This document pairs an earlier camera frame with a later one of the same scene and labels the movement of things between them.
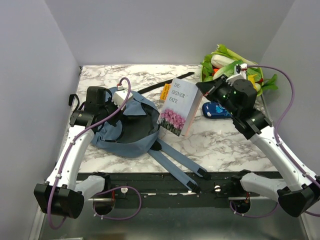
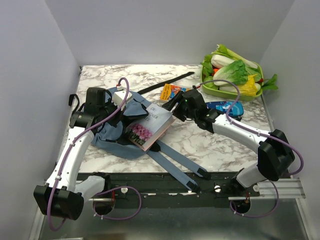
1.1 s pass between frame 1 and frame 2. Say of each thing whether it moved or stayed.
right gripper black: moved
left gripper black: stayed
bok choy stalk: stayed
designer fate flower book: moved
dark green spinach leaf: stayed
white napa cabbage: stayed
